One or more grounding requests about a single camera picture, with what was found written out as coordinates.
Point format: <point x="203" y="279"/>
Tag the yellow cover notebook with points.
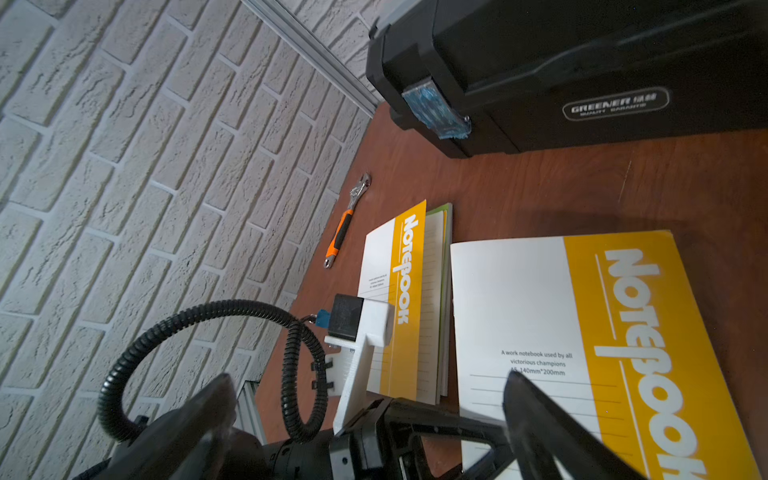
<point x="607" y="327"/>
<point x="402" y="266"/>

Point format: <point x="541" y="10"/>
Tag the orange handled adjustable wrench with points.
<point x="341" y="230"/>

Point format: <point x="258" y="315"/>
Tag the black plastic toolbox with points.
<point x="481" y="77"/>

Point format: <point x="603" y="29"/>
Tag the left aluminium corner post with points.
<point x="303" y="41"/>

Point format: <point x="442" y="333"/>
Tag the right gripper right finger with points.
<point x="545" y="439"/>

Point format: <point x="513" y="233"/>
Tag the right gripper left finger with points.
<point x="188" y="443"/>

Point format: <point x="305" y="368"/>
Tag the green cover notebook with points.
<point x="447" y="288"/>

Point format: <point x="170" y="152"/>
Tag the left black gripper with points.
<point x="384" y="441"/>

